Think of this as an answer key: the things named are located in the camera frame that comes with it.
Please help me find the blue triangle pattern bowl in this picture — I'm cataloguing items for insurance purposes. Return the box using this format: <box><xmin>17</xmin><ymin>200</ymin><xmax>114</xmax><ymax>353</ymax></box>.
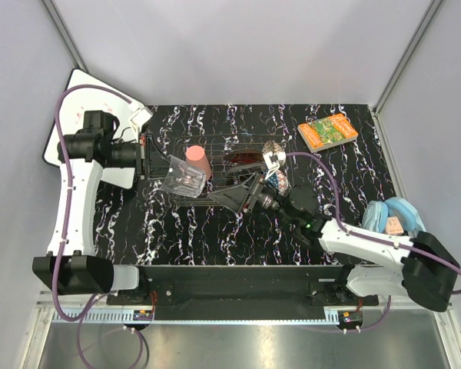
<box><xmin>267</xmin><ymin>170</ymin><xmax>290</xmax><ymax>196</ymax></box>

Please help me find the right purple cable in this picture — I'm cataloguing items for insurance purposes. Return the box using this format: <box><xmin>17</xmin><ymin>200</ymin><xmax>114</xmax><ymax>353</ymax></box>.
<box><xmin>284</xmin><ymin>152</ymin><xmax>461</xmax><ymax>334</ymax></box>

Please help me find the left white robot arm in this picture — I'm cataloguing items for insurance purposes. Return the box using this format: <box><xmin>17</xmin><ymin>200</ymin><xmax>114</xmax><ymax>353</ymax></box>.
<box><xmin>32</xmin><ymin>111</ymin><xmax>170</xmax><ymax>304</ymax></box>

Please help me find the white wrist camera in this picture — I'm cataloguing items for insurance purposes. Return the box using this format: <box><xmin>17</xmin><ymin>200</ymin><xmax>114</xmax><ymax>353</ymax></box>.
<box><xmin>263</xmin><ymin>151</ymin><xmax>287</xmax><ymax>171</ymax></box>
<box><xmin>129</xmin><ymin>107</ymin><xmax>153</xmax><ymax>129</ymax></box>

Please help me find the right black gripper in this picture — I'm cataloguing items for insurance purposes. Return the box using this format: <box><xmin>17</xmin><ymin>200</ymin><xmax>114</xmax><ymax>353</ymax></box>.
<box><xmin>210</xmin><ymin>171</ymin><xmax>298</xmax><ymax>227</ymax></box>

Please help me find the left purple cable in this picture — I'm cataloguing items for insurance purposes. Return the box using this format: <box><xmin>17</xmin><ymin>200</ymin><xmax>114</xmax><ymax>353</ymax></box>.
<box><xmin>51</xmin><ymin>85</ymin><xmax>151</xmax><ymax>369</ymax></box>

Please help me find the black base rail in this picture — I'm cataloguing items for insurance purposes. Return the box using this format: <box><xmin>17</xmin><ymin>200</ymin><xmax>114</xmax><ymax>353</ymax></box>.
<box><xmin>107</xmin><ymin>265</ymin><xmax>386</xmax><ymax>324</ymax></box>

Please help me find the red white patterned bowl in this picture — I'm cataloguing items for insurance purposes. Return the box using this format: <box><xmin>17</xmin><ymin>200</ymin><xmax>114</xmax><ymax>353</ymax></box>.
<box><xmin>262</xmin><ymin>140</ymin><xmax>286</xmax><ymax>162</ymax></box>

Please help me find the orange green book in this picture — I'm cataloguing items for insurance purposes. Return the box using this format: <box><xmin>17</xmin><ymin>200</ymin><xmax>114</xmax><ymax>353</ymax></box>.
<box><xmin>297</xmin><ymin>114</ymin><xmax>358</xmax><ymax>153</ymax></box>

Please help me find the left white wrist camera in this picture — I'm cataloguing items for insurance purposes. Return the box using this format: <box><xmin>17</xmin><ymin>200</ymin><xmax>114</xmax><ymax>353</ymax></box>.
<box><xmin>129</xmin><ymin>107</ymin><xmax>153</xmax><ymax>129</ymax></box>

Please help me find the red floral plate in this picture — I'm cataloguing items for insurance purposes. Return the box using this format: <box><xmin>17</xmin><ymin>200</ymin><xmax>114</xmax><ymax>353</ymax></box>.
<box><xmin>223</xmin><ymin>149</ymin><xmax>264</xmax><ymax>165</ymax></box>

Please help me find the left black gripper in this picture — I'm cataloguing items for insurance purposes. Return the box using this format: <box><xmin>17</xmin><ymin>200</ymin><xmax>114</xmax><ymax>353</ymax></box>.
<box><xmin>106</xmin><ymin>131</ymin><xmax>184</xmax><ymax>179</ymax></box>

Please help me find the clear glass plate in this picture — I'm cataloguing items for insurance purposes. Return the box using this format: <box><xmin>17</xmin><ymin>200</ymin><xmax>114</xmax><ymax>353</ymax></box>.
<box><xmin>226</xmin><ymin>161</ymin><xmax>267</xmax><ymax>177</ymax></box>

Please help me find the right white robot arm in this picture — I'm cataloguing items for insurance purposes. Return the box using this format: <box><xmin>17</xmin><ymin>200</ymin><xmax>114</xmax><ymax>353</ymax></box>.
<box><xmin>208</xmin><ymin>174</ymin><xmax>460</xmax><ymax>312</ymax></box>

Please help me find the purple cable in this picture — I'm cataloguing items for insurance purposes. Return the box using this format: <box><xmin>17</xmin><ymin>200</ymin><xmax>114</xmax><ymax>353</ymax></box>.
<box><xmin>51</xmin><ymin>85</ymin><xmax>151</xmax><ymax>369</ymax></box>
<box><xmin>284</xmin><ymin>152</ymin><xmax>461</xmax><ymax>334</ymax></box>

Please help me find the wire dish rack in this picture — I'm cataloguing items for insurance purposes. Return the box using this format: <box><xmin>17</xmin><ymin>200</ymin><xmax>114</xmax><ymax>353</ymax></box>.
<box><xmin>171</xmin><ymin>133</ymin><xmax>292</xmax><ymax>206</ymax></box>

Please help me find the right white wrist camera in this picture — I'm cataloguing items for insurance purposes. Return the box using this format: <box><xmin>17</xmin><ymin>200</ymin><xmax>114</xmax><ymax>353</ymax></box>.
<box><xmin>263</xmin><ymin>151</ymin><xmax>287</xmax><ymax>171</ymax></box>

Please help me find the clear drinking glass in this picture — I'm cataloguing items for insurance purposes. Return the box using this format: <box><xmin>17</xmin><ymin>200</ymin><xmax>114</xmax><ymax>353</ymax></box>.
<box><xmin>161</xmin><ymin>155</ymin><xmax>207</xmax><ymax>198</ymax></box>

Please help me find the pink plastic cup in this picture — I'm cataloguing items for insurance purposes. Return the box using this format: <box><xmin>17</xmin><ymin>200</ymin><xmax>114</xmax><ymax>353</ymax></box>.
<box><xmin>185</xmin><ymin>145</ymin><xmax>212</xmax><ymax>181</ymax></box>

